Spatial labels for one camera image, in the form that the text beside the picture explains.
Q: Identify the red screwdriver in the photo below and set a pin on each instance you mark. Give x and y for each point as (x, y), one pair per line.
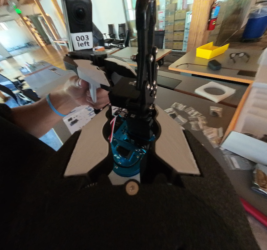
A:
(254, 211)

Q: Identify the grey desk with wooden edge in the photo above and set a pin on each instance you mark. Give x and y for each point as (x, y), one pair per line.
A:
(141, 53)
(198, 64)

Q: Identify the black desk pad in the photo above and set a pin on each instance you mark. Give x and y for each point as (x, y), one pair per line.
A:
(169, 81)

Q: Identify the dark grey desk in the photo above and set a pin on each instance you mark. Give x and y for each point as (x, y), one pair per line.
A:
(177, 97)

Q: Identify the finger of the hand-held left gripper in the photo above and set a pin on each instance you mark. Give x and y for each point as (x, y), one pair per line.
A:
(91, 74)
(117, 63)

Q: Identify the grey desk with black pad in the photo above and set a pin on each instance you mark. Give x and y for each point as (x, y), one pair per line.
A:
(187, 83)

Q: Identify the person's left hand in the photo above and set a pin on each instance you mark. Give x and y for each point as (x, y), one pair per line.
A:
(79, 93)

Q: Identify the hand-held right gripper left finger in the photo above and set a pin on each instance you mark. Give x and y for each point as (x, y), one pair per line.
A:
(87, 150)

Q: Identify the black office chair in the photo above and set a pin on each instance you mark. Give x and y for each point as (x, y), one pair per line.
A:
(111, 33)
(159, 39)
(122, 33)

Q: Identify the blue black toy robot arm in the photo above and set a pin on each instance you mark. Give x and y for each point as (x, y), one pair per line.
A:
(146, 66)

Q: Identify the blue wristband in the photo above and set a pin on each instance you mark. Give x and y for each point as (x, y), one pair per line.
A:
(50, 104)

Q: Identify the stack of cardboard boxes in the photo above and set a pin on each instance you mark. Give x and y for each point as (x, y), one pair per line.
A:
(175, 25)

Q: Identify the person's left forearm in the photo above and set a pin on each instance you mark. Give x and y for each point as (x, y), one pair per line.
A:
(31, 116)

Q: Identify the yellow plastic tray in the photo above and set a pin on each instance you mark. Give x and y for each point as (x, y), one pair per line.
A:
(210, 52)

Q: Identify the black eyeglasses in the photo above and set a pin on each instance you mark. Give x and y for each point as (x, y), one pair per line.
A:
(234, 56)

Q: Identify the clear bag with black part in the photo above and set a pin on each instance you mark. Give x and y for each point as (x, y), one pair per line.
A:
(216, 111)

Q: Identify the green exit sign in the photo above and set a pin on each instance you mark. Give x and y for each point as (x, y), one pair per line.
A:
(17, 10)

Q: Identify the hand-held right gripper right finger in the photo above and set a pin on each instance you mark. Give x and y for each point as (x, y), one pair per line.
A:
(177, 150)

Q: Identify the dark earbud case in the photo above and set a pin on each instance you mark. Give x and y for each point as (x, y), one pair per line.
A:
(214, 65)

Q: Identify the red fire extinguisher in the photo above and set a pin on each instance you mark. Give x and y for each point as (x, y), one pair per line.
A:
(212, 18)

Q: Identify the orange white kit box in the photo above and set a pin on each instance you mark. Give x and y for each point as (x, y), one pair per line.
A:
(256, 108)

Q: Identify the blue gold foil packet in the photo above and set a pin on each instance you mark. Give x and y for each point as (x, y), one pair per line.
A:
(259, 179)

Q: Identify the blue trash bin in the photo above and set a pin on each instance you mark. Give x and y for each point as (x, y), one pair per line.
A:
(255, 25)

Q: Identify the illustrated instruction booklet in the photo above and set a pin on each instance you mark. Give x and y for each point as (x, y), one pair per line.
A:
(79, 116)

